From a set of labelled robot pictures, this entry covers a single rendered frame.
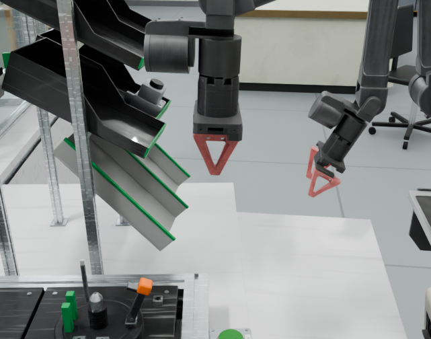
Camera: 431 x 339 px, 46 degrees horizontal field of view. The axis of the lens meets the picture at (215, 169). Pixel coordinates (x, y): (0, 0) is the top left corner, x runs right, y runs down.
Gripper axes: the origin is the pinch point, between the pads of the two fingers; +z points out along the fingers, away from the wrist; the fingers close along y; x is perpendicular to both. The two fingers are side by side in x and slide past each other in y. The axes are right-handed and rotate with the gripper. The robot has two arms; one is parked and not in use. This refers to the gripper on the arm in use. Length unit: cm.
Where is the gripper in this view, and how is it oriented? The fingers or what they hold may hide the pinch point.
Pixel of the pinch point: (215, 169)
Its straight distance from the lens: 75.6
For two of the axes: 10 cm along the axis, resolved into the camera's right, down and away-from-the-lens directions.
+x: 10.0, 0.3, 0.2
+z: -0.4, 9.0, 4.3
